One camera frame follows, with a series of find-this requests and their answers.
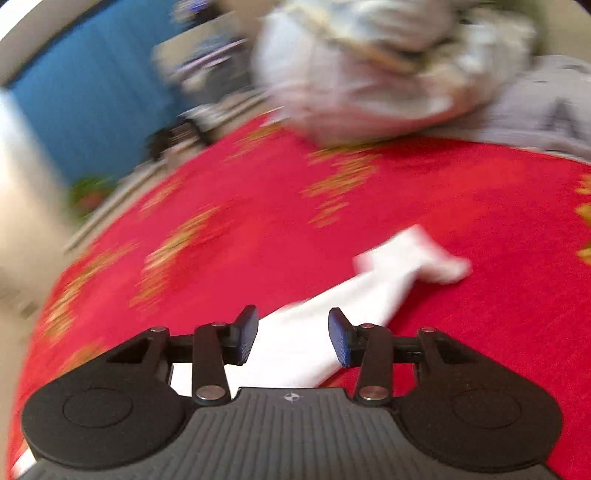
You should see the plaid light blue duvet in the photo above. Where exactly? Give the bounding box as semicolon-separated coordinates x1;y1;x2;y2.
253;0;539;145

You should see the black tangled item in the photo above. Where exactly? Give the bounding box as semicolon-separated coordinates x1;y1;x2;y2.
147;121;209;161

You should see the white sock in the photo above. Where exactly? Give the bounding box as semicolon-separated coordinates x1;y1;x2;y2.
353;225;472;285
170;258;419;398

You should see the green plant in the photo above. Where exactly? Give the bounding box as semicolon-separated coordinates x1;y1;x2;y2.
68;176;117;219

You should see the grey printed cloth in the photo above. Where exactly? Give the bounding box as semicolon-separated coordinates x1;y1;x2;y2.
422;54;591;163

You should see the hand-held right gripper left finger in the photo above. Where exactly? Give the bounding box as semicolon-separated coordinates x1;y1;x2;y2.
108;305;260;407

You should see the red blanket with gold pattern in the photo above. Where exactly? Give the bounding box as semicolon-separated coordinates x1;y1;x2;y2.
7;113;591;480

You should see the blue curtain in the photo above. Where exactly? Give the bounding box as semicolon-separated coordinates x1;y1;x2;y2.
8;0;211;185

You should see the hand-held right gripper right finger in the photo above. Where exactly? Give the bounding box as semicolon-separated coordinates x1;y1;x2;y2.
328;307;481;406

